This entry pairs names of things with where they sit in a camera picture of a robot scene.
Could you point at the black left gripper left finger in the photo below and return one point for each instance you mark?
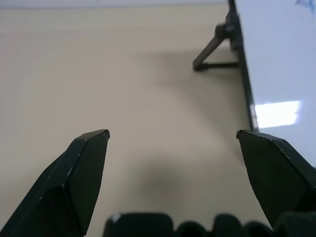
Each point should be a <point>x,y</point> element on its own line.
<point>64,187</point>

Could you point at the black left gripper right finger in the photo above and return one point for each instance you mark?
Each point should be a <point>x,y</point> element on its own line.
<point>276,177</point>

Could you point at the black folding board stand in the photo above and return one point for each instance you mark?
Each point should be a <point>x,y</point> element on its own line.
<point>223,42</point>

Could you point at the white board with black frame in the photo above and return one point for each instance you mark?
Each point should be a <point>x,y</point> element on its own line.
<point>279,64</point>

